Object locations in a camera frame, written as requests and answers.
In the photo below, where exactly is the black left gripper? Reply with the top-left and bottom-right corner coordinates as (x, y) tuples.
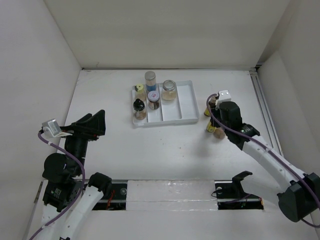
(60, 108), (106, 173)

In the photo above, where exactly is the yellow bottle cork cap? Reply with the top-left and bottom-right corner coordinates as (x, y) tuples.
(203, 95), (218, 118)
(206, 120), (217, 133)

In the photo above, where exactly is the pink-cap spice bottle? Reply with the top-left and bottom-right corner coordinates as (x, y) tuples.
(213, 127), (226, 140)

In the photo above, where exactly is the black-cap spice bottle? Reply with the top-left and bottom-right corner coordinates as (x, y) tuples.
(133, 98), (147, 120)

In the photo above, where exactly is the yellow-cap spice bottle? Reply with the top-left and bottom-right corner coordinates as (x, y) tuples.
(134, 84), (146, 102)

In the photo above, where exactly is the clear glass jar metal lid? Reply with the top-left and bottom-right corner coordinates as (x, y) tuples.
(162, 79), (177, 101)

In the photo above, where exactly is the red-label white-lid spice jar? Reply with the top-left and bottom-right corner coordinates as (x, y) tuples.
(147, 90), (160, 110)

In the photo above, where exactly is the blue-label tall spice jar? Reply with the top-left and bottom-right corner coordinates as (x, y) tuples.
(144, 71), (157, 93)

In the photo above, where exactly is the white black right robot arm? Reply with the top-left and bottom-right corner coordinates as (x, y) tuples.
(211, 100), (320, 223)

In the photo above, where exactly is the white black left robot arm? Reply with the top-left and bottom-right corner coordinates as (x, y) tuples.
(31, 109), (115, 240)

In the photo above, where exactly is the white divided organizer tray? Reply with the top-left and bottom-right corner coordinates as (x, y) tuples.
(132, 80), (200, 128)

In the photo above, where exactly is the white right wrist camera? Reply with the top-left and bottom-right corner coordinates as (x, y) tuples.
(216, 90), (232, 105)

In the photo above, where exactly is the aluminium side rail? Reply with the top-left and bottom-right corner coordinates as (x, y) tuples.
(249, 68), (284, 156)

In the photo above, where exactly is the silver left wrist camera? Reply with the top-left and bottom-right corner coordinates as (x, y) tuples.
(42, 119), (62, 138)

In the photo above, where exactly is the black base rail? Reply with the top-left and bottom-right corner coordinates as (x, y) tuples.
(93, 179), (265, 212)

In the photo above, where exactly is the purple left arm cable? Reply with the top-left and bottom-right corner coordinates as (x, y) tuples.
(26, 131), (86, 240)

